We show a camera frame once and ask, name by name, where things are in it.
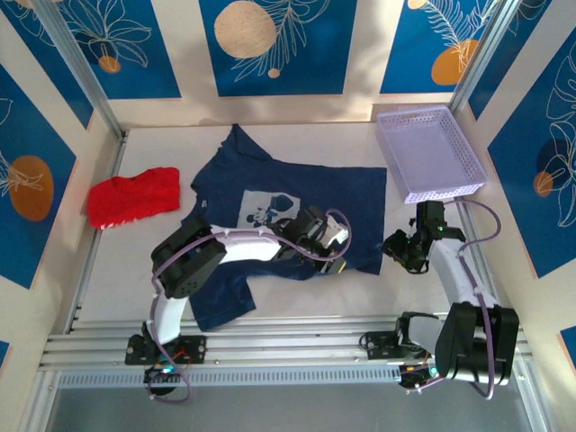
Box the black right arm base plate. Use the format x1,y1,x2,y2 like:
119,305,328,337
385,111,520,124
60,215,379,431
359,330,449,361

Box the blue panel orange circle fern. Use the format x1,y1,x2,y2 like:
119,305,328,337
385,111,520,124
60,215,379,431
380,0,503,95

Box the lavender perforated plastic basket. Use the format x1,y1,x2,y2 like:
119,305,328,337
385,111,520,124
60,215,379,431
375,104,490,206

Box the aluminium side rail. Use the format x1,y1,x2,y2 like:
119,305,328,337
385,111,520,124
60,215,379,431
454,197,509,325
66,130,130,334

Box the aluminium corner post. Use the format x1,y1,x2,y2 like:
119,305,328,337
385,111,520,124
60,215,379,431
447,0,517,116
33,0,128,141

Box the blue panel small orange circle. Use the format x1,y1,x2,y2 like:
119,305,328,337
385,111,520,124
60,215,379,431
58,0,183,101

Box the red folded t-shirt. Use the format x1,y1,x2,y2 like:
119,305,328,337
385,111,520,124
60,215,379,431
86,166,183,231

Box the navy blue printed t-shirt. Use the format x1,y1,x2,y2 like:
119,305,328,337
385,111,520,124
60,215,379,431
179,123,389,333

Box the aluminium mounting rail frame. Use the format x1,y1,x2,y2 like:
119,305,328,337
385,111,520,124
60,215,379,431
38,314,535,374

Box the blue panel white line leaves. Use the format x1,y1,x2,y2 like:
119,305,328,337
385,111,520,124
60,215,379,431
0,8,95,131
467,0,576,121

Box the blue panel dark orange circles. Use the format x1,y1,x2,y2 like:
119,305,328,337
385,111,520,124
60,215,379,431
488,40,576,280

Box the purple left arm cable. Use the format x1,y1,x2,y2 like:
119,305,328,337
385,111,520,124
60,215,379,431
146,207,354,403

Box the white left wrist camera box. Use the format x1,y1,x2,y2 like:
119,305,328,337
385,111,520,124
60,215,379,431
326,213,351,248

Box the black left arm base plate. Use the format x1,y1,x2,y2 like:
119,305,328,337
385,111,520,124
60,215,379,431
124,335,208,365

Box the blue panel cream circle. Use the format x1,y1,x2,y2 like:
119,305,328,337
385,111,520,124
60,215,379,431
199,0,359,97

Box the grey slotted cable duct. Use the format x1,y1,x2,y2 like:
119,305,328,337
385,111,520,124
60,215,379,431
56,364,406,389

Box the blue panel orange oval flower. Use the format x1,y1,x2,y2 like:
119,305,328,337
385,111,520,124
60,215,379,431
0,65,77,290

